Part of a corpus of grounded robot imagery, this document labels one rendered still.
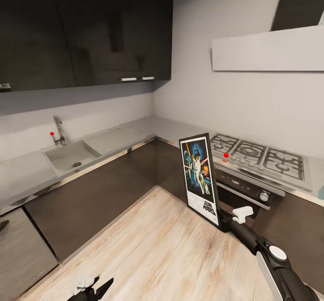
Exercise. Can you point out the dishwasher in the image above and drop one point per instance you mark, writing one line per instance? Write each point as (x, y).
(25, 255)

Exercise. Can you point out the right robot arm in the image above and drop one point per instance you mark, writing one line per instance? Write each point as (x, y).
(284, 283)

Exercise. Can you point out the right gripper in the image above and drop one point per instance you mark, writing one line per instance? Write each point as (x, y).
(228, 224)

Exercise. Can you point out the burner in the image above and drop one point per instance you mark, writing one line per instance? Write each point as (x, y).
(287, 166)

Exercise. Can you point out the oven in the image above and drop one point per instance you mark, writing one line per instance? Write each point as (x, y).
(236, 190)

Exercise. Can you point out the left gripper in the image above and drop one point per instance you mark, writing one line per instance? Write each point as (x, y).
(89, 294)

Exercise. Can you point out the drop in sink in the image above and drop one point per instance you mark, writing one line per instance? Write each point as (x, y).
(80, 153)

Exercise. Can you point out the poster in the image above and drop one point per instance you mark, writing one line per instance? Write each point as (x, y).
(199, 178)

